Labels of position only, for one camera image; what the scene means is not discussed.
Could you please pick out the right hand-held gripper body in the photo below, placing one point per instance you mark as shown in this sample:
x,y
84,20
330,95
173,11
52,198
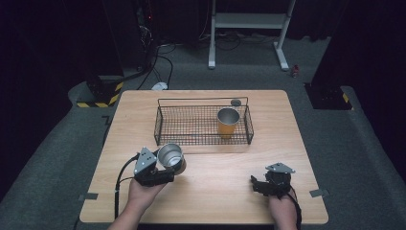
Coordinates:
x,y
277,182

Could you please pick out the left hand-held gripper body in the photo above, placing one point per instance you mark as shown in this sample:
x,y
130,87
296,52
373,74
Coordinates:
x,y
145,166

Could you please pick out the silver metal cup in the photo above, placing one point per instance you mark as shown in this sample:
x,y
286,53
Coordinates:
x,y
170,156

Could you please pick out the orange metal cup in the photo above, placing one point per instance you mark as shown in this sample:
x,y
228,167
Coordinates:
x,y
227,127

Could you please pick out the person's right hand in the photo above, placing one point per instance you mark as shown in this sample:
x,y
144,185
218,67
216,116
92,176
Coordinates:
x,y
282,207

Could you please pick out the person's left hand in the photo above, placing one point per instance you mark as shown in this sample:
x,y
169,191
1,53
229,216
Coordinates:
x,y
143,195

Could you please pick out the grey tape piece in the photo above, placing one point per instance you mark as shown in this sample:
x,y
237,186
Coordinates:
x,y
319,192
87,196

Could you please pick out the white power adapter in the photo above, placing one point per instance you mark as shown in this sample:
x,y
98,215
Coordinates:
x,y
159,86

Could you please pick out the black yellow striped column base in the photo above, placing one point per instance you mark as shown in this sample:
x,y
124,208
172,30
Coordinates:
x,y
328,97
102,94

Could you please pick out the small grey round disc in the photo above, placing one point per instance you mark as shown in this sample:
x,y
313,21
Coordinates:
x,y
236,102

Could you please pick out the small red bottle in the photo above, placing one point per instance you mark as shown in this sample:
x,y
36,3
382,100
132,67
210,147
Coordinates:
x,y
295,71

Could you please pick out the black equipment rack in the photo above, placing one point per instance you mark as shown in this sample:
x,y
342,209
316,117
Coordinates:
x,y
145,32

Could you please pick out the white metal stand frame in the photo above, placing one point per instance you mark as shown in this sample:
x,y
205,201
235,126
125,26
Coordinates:
x,y
249,20

